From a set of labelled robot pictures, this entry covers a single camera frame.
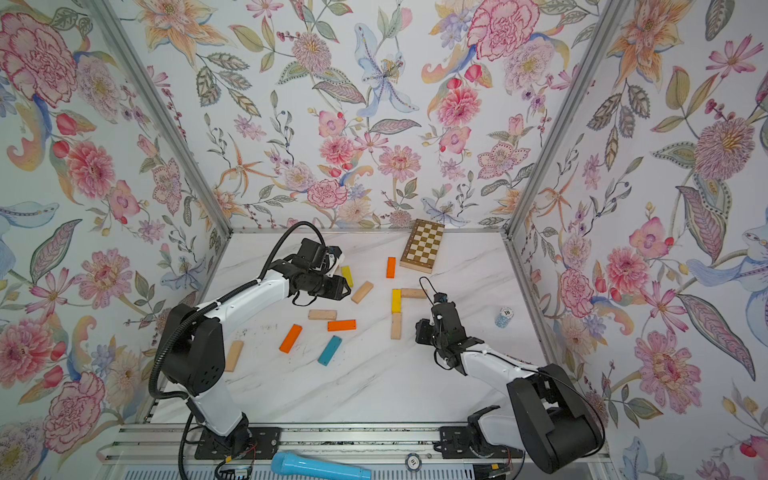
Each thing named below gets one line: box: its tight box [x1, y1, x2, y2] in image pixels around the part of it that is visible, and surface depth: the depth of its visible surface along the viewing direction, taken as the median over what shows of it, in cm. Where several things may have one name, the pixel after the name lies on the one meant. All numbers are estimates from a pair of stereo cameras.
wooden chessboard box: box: [400, 218, 445, 274], surface depth 116 cm
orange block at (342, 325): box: [327, 319, 357, 332], surface depth 98 cm
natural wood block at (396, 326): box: [391, 313, 402, 340], surface depth 97 cm
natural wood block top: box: [401, 288, 427, 299], surface depth 103 cm
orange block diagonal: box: [279, 324, 303, 354], surface depth 94 cm
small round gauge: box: [405, 452, 422, 471], surface depth 73 cm
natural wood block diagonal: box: [351, 280, 374, 304], surface depth 105 cm
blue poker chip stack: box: [495, 306, 514, 329], surface depth 92 cm
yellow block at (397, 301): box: [391, 289, 403, 313], surface depth 103 cm
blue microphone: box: [271, 452, 373, 480], surface depth 71 cm
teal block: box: [317, 335, 342, 367], surface depth 92 cm
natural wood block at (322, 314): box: [308, 310, 337, 320], surface depth 98 cm
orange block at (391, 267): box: [386, 256, 397, 279], surface depth 112 cm
